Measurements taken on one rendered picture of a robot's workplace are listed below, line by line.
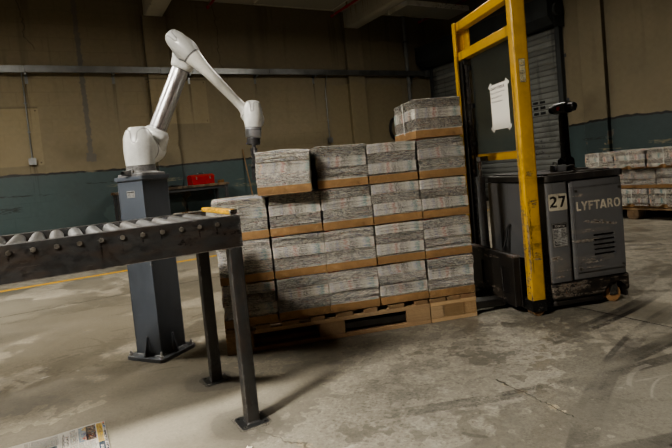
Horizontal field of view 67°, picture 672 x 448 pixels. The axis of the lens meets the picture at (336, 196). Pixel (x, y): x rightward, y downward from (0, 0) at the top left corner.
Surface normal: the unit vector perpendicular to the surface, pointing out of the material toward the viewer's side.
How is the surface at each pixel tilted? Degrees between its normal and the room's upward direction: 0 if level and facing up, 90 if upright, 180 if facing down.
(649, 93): 90
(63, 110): 90
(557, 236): 90
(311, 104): 90
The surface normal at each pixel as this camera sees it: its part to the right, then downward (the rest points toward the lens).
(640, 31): -0.87, 0.11
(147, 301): -0.43, 0.09
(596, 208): 0.20, 0.04
